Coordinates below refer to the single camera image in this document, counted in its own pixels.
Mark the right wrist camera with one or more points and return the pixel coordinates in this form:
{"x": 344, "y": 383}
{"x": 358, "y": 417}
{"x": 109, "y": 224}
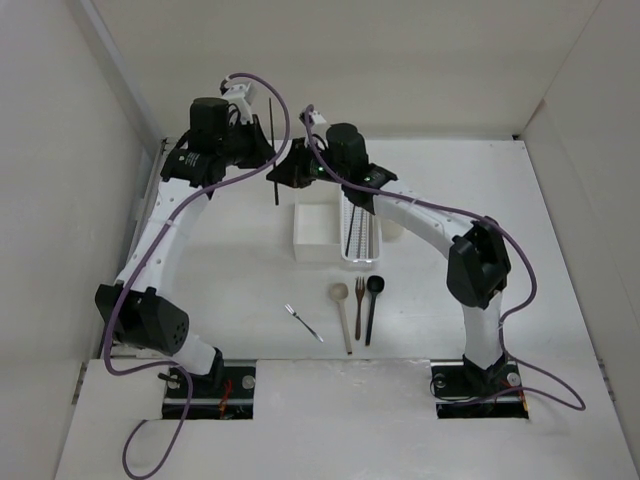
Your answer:
{"x": 314, "y": 118}

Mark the brown wooden fork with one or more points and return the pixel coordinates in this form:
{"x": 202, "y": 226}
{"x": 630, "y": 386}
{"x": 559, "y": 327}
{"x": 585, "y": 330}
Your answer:
{"x": 360, "y": 289}

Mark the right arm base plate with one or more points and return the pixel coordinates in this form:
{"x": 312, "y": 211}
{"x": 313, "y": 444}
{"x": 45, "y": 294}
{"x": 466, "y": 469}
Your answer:
{"x": 461, "y": 394}

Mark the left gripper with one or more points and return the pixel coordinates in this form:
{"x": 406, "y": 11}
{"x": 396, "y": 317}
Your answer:
{"x": 262, "y": 150}

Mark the white perforated basket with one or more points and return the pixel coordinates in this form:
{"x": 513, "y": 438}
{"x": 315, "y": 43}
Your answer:
{"x": 350, "y": 235}

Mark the white square box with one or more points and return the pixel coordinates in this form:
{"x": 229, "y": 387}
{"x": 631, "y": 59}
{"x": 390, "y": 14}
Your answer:
{"x": 317, "y": 228}

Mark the metal chopstick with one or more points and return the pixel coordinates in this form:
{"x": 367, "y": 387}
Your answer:
{"x": 365, "y": 235}

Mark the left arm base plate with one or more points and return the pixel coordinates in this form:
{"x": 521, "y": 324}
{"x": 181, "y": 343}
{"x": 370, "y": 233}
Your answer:
{"x": 232, "y": 399}

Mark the black spoon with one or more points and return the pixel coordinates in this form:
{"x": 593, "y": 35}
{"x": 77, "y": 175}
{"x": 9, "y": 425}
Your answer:
{"x": 375, "y": 285}

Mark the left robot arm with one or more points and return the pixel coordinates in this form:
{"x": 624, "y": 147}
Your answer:
{"x": 143, "y": 315}

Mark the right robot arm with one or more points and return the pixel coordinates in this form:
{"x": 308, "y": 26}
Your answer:
{"x": 477, "y": 261}

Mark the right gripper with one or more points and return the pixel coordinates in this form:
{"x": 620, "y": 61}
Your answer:
{"x": 291, "y": 170}

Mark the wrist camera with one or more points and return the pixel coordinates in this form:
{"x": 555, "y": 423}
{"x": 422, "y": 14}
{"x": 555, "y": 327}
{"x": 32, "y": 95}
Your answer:
{"x": 314, "y": 118}
{"x": 242, "y": 94}

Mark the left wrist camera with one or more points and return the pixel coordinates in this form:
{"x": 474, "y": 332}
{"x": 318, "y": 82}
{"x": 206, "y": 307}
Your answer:
{"x": 242, "y": 94}

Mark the beige wooden spoon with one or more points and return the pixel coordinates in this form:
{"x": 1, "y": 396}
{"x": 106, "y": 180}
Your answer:
{"x": 339, "y": 293}

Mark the small metal fork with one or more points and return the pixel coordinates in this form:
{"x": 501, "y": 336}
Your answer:
{"x": 295, "y": 315}

